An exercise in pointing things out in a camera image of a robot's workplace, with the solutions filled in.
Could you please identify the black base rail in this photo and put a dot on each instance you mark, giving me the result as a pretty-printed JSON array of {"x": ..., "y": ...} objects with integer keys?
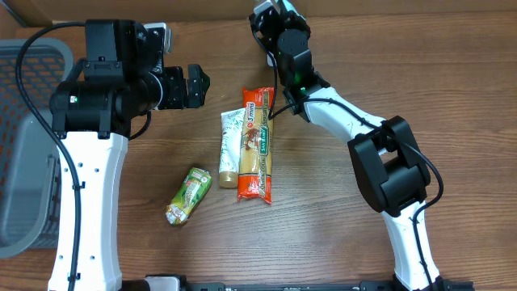
[{"x": 180, "y": 283}]

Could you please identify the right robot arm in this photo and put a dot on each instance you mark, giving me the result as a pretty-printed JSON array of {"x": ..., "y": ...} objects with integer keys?
[{"x": 391, "y": 172}]

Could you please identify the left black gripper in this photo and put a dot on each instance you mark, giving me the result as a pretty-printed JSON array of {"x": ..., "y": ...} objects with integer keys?
[{"x": 178, "y": 99}]

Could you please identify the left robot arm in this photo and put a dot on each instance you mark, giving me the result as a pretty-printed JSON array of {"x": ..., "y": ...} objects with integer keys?
[{"x": 124, "y": 77}]

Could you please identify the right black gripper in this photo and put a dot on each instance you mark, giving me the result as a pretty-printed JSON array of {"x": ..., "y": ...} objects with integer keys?
[{"x": 295, "y": 20}]

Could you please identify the white cream tube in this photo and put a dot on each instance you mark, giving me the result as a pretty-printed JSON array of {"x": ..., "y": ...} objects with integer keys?
[{"x": 231, "y": 128}]

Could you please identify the orange spaghetti packet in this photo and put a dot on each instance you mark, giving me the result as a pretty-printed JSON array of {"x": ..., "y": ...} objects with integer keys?
[{"x": 255, "y": 169}]

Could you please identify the green yellow snack packet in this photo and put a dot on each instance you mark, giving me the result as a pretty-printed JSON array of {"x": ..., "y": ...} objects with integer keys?
[{"x": 192, "y": 191}]

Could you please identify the grey plastic mesh basket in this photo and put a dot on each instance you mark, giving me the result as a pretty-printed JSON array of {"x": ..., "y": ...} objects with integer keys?
[{"x": 30, "y": 165}]

